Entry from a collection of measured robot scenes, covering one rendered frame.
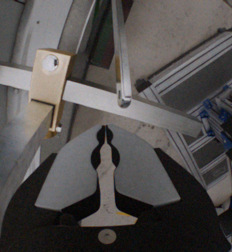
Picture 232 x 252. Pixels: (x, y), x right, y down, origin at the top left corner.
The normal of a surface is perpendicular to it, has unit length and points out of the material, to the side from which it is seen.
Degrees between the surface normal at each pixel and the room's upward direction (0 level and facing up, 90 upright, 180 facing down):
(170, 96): 0
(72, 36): 0
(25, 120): 90
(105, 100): 0
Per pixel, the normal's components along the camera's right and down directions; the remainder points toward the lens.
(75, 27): 0.06, 0.47
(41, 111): 0.32, -0.85
